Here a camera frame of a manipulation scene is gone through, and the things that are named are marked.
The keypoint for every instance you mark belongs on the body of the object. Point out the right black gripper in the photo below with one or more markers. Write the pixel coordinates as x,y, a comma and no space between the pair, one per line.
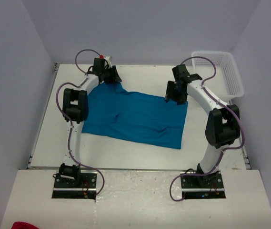
170,94

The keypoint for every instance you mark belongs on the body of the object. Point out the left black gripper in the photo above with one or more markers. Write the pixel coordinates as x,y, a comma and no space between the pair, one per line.
114,77

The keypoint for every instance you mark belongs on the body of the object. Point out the blue t shirt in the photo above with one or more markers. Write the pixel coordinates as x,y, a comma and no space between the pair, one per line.
135,117

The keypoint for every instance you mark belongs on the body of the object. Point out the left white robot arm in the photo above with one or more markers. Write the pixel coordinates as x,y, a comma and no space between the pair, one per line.
72,102

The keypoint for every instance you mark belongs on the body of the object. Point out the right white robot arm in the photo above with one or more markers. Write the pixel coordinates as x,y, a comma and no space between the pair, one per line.
222,127

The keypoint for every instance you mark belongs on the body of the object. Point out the white plastic basket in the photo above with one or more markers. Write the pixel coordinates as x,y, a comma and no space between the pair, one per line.
226,84

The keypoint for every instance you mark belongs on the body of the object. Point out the red cloth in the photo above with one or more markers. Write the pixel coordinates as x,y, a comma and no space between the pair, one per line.
23,225

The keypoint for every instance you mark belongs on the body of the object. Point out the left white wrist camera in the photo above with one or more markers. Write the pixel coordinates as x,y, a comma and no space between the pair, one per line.
107,60

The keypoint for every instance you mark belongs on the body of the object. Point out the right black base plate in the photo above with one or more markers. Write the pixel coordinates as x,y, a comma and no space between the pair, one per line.
207,187

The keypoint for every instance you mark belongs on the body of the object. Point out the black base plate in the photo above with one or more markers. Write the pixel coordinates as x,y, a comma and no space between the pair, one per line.
81,187
207,187

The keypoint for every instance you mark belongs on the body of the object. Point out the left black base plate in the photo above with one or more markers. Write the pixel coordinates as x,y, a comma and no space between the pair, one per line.
81,187

